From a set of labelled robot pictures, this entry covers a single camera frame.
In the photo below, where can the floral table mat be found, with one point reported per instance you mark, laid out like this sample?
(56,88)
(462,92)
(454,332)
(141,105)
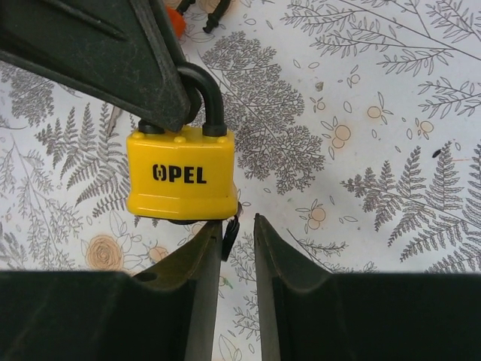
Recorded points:
(396,191)

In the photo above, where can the yellow padlock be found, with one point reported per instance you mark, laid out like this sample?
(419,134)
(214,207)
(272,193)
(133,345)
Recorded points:
(188,175)

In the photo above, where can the orange padlock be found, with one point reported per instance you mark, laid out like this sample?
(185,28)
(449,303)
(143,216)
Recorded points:
(183,15)

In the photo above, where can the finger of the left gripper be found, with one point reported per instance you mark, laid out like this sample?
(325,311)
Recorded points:
(122,52)

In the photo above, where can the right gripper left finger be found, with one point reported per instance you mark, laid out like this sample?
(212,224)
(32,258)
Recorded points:
(166,312)

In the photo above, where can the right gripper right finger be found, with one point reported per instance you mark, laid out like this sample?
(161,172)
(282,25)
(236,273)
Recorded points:
(309,313)

